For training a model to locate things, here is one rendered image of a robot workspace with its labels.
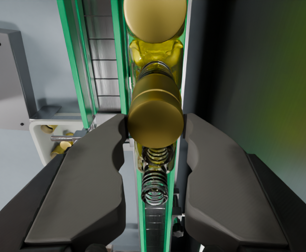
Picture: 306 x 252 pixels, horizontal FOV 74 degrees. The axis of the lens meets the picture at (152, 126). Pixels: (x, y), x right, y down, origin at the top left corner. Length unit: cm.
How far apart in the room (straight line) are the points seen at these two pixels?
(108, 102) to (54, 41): 22
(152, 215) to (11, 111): 52
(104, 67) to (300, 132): 35
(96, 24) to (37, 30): 22
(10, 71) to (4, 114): 13
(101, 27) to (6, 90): 34
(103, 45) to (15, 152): 55
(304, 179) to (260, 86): 11
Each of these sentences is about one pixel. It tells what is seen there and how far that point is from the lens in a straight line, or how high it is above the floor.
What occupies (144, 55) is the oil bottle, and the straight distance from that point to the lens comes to 20.
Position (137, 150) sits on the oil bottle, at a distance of 26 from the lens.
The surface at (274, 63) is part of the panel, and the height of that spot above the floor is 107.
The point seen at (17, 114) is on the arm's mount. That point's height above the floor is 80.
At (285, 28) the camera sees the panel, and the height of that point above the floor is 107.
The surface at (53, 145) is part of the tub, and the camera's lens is 70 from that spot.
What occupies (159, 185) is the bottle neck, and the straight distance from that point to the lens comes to 22.
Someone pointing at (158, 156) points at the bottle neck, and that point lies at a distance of 20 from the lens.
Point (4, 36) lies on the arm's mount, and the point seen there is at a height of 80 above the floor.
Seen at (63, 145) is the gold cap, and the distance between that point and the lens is 65.
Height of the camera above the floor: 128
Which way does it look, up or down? 58 degrees down
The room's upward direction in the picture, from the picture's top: 178 degrees counter-clockwise
